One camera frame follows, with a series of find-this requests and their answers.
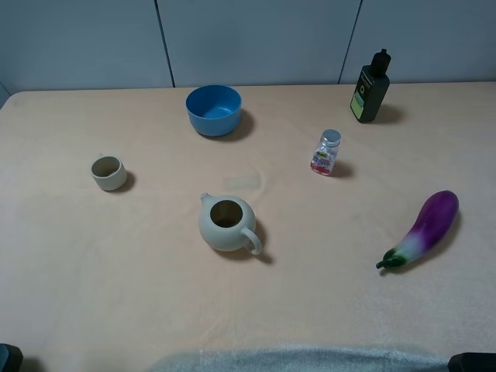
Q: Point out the small clear candy bottle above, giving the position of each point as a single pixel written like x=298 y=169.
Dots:
x=325 y=154

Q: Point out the black object bottom right corner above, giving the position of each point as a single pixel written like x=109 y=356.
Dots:
x=473 y=362

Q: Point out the black bottle with green label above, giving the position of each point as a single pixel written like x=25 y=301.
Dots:
x=371 y=88

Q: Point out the black object corner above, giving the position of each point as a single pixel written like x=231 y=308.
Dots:
x=10 y=358
x=473 y=362

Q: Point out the purple toy eggplant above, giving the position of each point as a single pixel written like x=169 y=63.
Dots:
x=433 y=222

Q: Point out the beige ceramic cup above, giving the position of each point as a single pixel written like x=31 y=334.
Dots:
x=109 y=173

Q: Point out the beige ceramic teapot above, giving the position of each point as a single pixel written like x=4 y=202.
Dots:
x=227 y=223

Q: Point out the grey cloth at table edge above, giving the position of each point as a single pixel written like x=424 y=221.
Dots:
x=301 y=359

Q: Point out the blue plastic bowl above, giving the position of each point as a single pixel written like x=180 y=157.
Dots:
x=214 y=110

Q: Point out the black object bottom left corner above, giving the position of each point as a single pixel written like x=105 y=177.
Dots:
x=10 y=358

